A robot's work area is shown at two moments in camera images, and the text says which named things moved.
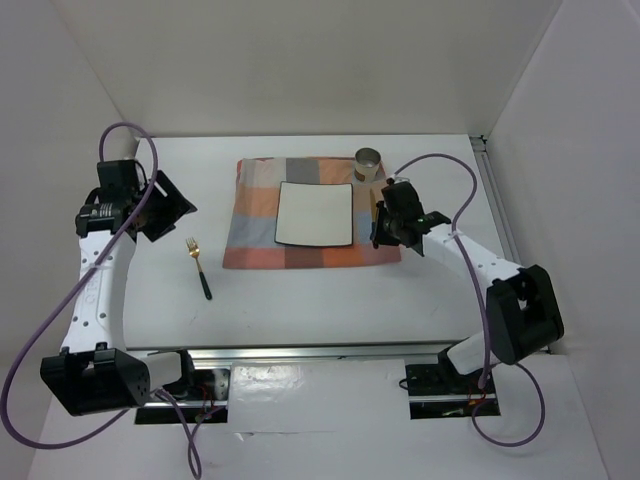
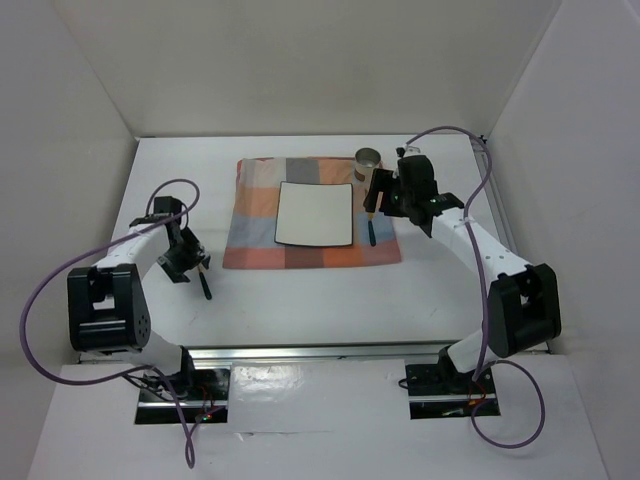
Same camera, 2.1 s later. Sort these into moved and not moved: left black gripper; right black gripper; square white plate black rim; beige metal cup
Moved: left black gripper; right black gripper
Not moved: square white plate black rim; beige metal cup
